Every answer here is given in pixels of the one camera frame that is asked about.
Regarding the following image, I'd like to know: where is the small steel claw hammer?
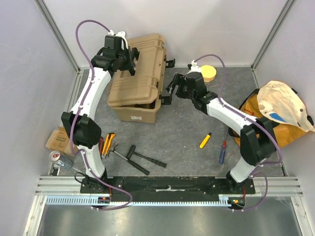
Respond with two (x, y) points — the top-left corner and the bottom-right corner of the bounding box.
(110, 142), (151, 176)

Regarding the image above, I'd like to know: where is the right aluminium corner profile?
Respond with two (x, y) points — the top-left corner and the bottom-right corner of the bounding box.
(251, 0), (297, 69)

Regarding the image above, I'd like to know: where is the red black utility knife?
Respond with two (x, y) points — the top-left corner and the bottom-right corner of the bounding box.
(98, 137), (104, 156)

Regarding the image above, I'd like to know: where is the yellow handle screwdriver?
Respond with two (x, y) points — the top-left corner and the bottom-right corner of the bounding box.
(199, 127), (215, 148)

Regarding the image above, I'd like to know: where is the black rubber mallet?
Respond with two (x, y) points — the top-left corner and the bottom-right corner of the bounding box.
(126, 145), (167, 168)

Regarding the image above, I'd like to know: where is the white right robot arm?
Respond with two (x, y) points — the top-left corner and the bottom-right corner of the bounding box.
(166, 72), (278, 194)

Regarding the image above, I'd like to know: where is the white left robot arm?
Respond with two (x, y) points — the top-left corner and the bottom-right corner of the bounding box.
(61, 31), (135, 193)

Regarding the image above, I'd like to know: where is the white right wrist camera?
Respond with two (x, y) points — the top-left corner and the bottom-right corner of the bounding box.
(187, 60), (201, 74)

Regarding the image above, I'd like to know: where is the tan plastic tool box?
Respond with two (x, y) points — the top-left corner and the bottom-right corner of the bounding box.
(107, 33), (176, 123)

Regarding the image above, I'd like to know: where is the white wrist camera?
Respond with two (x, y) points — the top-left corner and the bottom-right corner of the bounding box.
(187, 60), (201, 74)
(108, 30), (128, 50)

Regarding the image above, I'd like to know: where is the aluminium corner frame profile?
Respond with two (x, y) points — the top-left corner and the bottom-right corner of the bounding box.
(34, 0), (80, 72)

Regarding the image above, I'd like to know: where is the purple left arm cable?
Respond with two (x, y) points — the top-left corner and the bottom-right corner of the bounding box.
(69, 19), (134, 211)

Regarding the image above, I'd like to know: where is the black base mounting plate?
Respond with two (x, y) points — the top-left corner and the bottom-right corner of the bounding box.
(80, 176), (256, 204)

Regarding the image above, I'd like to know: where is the blue red handle screwdriver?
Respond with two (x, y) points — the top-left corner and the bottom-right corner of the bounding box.
(219, 130), (228, 165)

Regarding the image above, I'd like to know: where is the brown cardboard box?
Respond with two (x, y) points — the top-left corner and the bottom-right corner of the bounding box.
(45, 126), (74, 156)

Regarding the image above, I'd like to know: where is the yellow black utility knife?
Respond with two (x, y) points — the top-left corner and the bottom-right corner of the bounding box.
(101, 132), (116, 159)

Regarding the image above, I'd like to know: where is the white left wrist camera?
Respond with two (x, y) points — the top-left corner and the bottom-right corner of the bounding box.
(108, 30), (128, 50)

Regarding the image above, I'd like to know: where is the orange cloth bag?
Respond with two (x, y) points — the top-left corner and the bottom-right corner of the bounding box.
(239, 88), (307, 148)

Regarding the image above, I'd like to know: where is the silver drink can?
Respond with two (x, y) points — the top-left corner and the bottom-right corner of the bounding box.
(49, 150), (73, 169)

